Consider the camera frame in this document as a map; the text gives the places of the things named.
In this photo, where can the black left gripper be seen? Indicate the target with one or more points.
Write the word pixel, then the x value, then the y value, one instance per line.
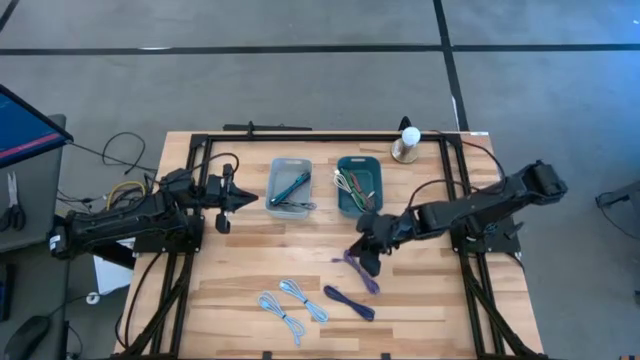
pixel 217 192

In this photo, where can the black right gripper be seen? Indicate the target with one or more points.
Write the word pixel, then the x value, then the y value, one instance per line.
pixel 390 230

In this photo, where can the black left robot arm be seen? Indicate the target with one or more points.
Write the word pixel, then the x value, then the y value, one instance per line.
pixel 115 225

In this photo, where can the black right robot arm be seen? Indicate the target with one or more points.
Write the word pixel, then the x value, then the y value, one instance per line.
pixel 490 205

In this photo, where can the grey plastic bin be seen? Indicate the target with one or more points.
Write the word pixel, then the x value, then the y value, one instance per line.
pixel 280 170

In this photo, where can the teal plastic bin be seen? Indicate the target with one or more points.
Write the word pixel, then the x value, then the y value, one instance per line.
pixel 372 172

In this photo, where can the white light bulb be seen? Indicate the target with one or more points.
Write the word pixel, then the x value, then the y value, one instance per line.
pixel 411 136

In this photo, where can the white paper sheet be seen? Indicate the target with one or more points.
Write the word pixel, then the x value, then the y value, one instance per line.
pixel 112 270

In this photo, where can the white tape roll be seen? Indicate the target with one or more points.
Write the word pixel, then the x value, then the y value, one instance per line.
pixel 89 298

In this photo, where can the grey side table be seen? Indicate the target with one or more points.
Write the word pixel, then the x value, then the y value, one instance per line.
pixel 35 210

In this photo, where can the blue laptop screen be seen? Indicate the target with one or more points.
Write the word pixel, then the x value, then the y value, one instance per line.
pixel 25 125

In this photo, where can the black scissors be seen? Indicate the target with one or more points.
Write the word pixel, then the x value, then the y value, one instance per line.
pixel 12 210

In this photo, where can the black computer mouse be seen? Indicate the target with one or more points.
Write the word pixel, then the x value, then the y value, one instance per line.
pixel 27 337

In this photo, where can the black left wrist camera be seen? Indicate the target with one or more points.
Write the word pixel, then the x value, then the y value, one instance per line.
pixel 223 223

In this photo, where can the black table frame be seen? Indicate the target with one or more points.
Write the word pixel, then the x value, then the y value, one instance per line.
pixel 325 137

